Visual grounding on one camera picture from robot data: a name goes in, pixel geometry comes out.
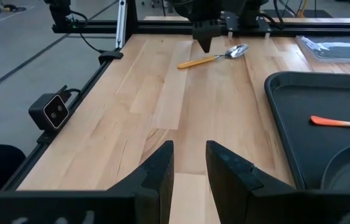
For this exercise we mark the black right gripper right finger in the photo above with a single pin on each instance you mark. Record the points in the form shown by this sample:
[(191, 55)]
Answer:
[(227, 180)]

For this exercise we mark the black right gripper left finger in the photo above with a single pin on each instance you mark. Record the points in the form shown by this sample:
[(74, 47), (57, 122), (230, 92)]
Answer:
[(159, 180)]

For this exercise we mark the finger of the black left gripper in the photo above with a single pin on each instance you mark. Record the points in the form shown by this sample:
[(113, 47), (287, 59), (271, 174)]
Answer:
[(206, 39)]

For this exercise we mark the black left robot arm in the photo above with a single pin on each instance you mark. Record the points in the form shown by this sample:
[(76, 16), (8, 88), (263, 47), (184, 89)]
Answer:
[(255, 9)]

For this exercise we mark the black rectangular tray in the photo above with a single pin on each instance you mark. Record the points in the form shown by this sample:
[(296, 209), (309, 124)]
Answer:
[(302, 130)]

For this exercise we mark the silver aluminium post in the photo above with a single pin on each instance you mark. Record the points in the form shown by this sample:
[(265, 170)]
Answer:
[(121, 25)]

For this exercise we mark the black table-level camera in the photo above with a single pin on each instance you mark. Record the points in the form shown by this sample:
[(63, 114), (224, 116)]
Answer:
[(50, 112)]

